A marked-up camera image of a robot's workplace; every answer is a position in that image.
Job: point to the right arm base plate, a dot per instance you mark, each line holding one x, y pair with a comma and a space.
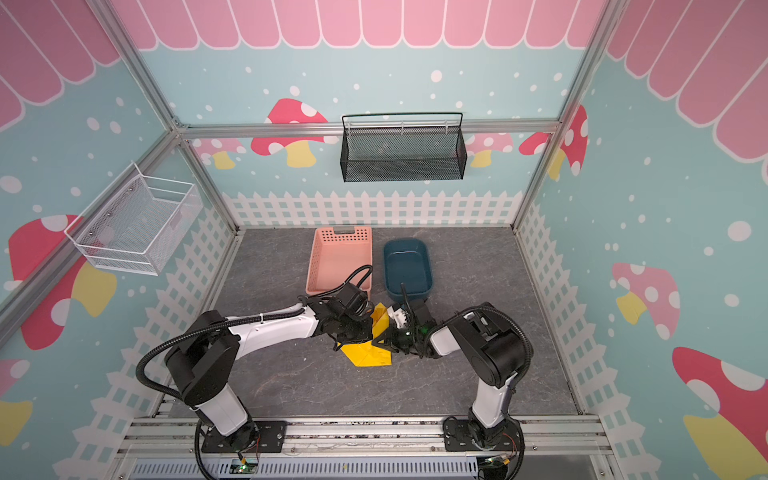
469, 434

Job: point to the teal plastic tray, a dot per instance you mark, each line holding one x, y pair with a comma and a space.
406, 261

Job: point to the black mesh wall basket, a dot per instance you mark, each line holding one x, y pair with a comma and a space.
413, 146

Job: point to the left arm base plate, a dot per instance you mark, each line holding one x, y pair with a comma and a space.
261, 436

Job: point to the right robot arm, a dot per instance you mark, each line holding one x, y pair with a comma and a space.
496, 348

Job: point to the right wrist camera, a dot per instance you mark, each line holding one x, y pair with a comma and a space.
399, 317

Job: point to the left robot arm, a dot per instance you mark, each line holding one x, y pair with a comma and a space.
195, 366

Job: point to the pink plastic basket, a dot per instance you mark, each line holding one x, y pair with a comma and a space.
336, 253

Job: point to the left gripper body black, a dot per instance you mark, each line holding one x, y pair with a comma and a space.
354, 330

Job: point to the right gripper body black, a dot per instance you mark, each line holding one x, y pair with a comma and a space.
399, 336

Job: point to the white wire wall basket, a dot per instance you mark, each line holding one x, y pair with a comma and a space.
136, 226

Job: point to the aluminium mounting rail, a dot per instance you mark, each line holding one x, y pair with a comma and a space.
371, 436

